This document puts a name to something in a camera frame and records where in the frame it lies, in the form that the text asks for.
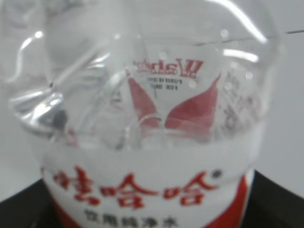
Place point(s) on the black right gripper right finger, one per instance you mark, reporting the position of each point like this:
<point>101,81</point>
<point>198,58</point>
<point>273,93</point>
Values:
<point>272,206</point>

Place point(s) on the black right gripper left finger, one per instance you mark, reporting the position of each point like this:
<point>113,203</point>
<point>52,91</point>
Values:
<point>30,208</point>

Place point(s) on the clear Wahaha water bottle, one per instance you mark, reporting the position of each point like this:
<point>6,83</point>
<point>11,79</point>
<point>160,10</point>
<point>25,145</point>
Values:
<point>141,113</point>

